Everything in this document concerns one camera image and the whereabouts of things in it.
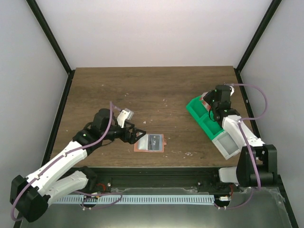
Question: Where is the red white card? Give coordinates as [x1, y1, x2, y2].
[199, 93, 211, 111]

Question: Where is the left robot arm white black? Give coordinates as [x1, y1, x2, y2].
[9, 106, 146, 222]

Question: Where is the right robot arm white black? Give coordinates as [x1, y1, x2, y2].
[202, 84, 277, 188]

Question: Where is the green plastic organizer tray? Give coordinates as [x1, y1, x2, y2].
[186, 96, 224, 140]

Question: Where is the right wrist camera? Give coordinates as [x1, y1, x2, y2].
[229, 85, 235, 96]

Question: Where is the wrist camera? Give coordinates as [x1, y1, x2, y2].
[117, 108, 134, 128]
[229, 85, 235, 96]

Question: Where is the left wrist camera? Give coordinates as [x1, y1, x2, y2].
[117, 108, 134, 128]

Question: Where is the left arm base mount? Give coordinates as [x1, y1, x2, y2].
[80, 176, 112, 193]

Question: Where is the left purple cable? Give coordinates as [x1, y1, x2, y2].
[10, 101, 123, 222]

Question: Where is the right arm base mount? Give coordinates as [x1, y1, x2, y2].
[196, 174, 235, 193]

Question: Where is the white slotted cable duct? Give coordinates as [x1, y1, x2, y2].
[55, 195, 215, 205]

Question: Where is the right black frame post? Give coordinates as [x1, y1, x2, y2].
[235, 0, 282, 72]

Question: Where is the black frame post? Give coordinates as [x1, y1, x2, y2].
[235, 0, 282, 72]
[26, 0, 72, 75]

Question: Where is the left black frame post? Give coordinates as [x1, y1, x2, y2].
[26, 0, 72, 75]

